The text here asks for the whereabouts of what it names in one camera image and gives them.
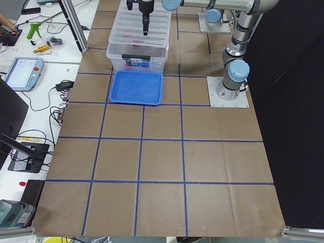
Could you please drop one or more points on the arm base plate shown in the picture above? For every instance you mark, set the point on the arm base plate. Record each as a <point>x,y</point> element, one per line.
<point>220,97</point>
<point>221,27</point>

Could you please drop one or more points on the aluminium frame post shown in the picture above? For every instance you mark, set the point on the aluminium frame post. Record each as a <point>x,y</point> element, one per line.
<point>74,24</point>

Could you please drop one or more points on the black box latch handle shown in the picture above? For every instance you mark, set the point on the black box latch handle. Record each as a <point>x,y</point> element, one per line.
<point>130,56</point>

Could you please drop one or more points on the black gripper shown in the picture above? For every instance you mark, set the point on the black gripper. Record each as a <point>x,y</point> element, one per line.
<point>146,6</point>

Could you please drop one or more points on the teach pendant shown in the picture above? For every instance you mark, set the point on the teach pendant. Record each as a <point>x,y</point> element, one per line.
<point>24,73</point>

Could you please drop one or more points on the clear plastic box lid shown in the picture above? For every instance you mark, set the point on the clear plastic box lid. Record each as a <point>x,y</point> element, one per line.
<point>128,26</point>

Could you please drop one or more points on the clear plastic storage box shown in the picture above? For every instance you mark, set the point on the clear plastic storage box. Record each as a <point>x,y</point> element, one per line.
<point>156,64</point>

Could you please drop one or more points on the blue plastic tray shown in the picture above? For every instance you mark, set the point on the blue plastic tray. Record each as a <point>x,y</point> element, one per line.
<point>137,87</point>

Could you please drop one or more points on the black power adapter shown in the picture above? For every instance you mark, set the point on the black power adapter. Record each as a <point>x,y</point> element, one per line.
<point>64,85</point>

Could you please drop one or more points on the reacher grabber tool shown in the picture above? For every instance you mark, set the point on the reacher grabber tool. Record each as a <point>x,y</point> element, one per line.
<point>35,26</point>

